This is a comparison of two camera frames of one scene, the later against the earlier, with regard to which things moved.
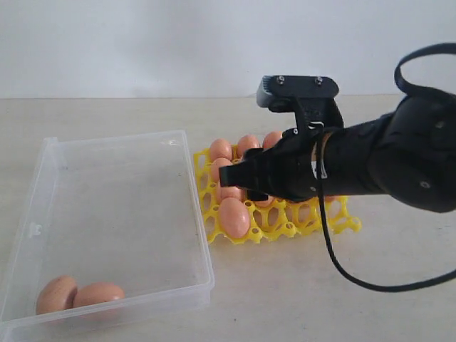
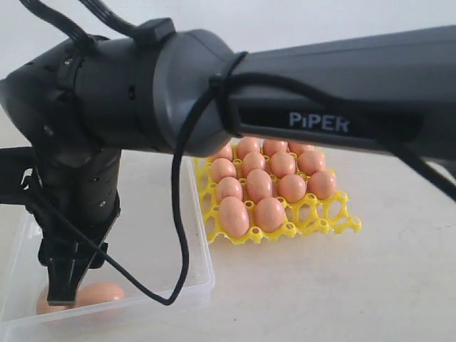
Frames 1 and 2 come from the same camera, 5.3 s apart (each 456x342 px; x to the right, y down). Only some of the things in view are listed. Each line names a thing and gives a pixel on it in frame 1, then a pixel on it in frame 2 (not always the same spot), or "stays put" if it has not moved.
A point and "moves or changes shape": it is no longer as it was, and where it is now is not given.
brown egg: (264, 203) moves or changes shape
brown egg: (220, 148) stays put
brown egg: (97, 292) stays put
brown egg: (215, 167) stays put
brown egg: (234, 216) stays put
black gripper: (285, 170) → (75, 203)
